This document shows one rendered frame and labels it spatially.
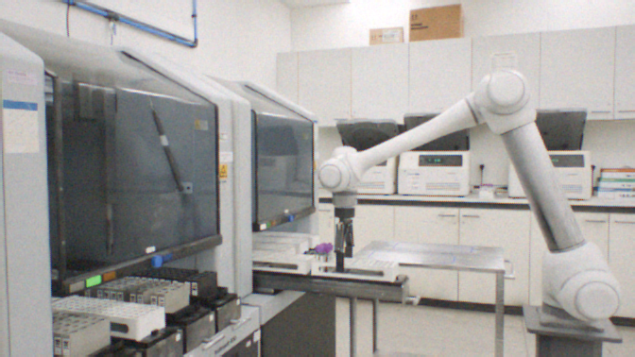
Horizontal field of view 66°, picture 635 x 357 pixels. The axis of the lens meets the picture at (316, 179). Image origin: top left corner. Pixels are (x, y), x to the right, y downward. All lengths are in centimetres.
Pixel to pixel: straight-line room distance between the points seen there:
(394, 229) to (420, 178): 47
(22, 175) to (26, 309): 25
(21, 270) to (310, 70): 380
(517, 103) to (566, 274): 49
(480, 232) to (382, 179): 87
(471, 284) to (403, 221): 71
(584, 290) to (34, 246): 131
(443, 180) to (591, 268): 255
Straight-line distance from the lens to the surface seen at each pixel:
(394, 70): 438
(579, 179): 401
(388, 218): 407
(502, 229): 400
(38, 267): 110
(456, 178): 398
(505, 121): 149
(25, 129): 107
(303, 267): 178
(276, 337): 187
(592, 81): 433
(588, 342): 180
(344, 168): 151
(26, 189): 107
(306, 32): 506
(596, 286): 151
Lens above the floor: 125
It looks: 3 degrees down
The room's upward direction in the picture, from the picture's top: straight up
